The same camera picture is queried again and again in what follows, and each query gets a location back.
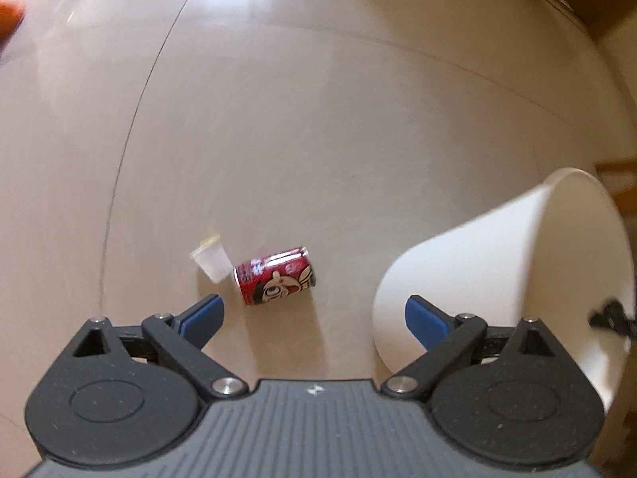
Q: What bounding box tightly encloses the white plastic waste bin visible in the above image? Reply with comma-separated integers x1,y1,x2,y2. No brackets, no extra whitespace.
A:
373,168,636,406

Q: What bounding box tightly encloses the clear plastic cup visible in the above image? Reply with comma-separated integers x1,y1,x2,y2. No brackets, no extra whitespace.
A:
190,235,234,284

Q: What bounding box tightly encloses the red drink can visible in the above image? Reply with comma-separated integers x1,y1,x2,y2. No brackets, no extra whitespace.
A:
233,246,317,306

